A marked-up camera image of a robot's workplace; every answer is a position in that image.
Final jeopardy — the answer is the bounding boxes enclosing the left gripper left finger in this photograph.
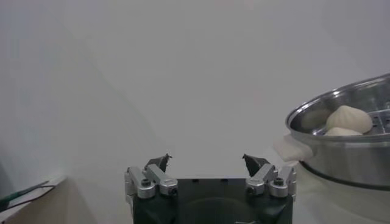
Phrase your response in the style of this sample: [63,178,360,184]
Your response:
[124,153,179,200]

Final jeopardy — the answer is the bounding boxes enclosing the black cables at edge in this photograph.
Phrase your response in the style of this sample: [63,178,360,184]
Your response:
[0,180,50,211]

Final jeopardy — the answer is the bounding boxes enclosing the white side table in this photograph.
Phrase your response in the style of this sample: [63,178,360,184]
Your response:
[0,175,68,224]

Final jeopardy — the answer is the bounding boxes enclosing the perforated steel steamer basket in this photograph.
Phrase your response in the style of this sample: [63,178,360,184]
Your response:
[285,72,390,191]

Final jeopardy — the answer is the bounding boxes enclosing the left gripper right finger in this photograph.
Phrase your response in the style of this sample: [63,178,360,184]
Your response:
[242,153,298,198]

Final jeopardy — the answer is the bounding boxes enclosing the thin black cable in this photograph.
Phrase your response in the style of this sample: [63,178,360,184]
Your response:
[0,184,57,211]

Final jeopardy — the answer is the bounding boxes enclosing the white steamed baozi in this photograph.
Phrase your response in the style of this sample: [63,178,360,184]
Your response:
[325,105,373,135]
[324,127,363,137]

